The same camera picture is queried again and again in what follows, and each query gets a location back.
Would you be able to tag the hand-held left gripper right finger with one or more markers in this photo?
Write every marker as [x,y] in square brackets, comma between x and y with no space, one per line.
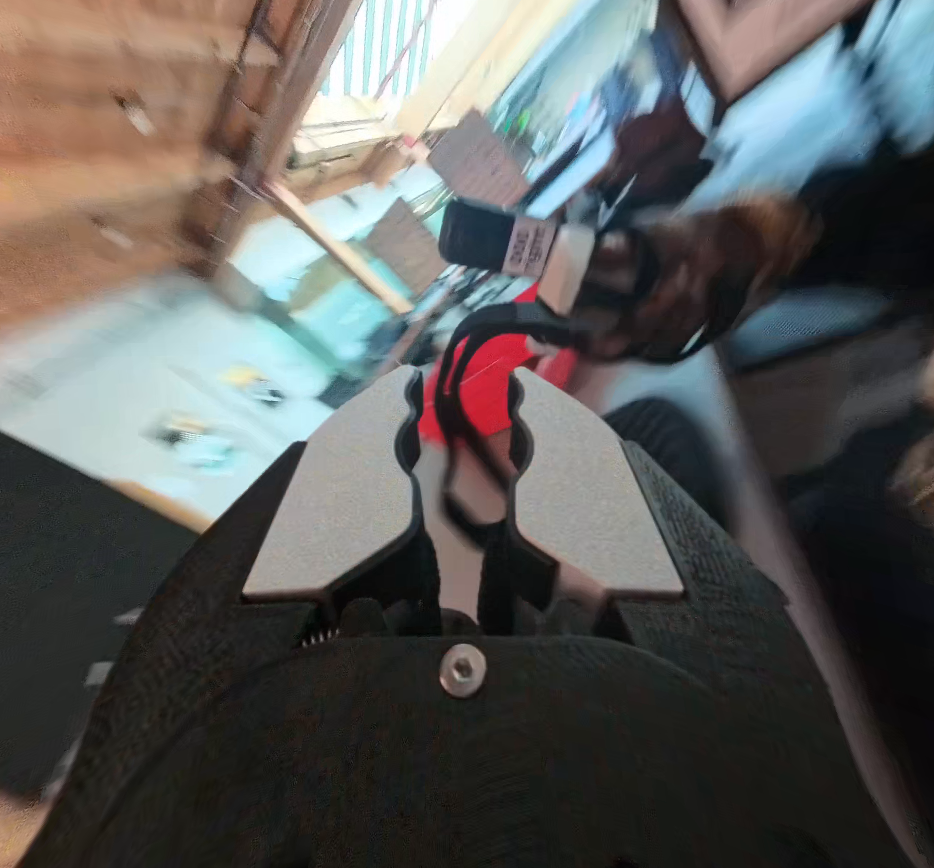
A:
[584,503]

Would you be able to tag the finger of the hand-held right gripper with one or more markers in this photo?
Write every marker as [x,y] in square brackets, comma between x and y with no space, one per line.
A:
[565,291]
[576,244]

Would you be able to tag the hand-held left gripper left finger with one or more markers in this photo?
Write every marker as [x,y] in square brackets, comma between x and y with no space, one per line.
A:
[343,503]

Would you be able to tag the person's right hand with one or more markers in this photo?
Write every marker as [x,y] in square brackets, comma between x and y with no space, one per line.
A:
[715,247]

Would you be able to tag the red cloth item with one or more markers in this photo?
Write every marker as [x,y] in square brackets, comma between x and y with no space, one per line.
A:
[489,386]

